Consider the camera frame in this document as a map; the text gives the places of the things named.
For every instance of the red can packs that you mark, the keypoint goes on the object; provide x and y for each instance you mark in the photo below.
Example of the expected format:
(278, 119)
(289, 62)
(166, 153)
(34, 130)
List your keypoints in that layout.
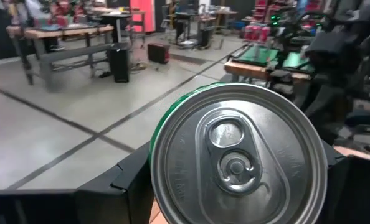
(256, 32)

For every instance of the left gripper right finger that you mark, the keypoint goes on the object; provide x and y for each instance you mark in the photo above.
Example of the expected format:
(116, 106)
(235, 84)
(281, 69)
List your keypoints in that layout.
(356, 193)

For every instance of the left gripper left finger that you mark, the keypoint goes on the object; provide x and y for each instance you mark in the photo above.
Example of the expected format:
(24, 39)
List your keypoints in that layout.
(79, 205)

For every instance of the wooden workbench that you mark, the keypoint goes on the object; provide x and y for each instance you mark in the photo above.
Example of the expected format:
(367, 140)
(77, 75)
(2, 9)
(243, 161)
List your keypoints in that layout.
(63, 31)

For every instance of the black tower box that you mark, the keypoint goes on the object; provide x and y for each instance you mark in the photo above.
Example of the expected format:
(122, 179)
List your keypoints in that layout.
(119, 65)

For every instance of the red and black box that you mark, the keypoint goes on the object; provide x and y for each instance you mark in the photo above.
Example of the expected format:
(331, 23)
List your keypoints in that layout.
(158, 53)

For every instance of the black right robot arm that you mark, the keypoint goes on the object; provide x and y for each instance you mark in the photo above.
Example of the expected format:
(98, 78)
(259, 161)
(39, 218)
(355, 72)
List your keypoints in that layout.
(331, 53)

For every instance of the table with green mat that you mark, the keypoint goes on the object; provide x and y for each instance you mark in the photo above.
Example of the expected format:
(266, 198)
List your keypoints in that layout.
(259, 56)

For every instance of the round black table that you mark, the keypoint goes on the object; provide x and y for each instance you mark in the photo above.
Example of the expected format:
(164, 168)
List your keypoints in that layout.
(116, 15)

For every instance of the red hanging panel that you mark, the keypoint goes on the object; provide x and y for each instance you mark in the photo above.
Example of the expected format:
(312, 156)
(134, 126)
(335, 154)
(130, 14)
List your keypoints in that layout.
(143, 15)

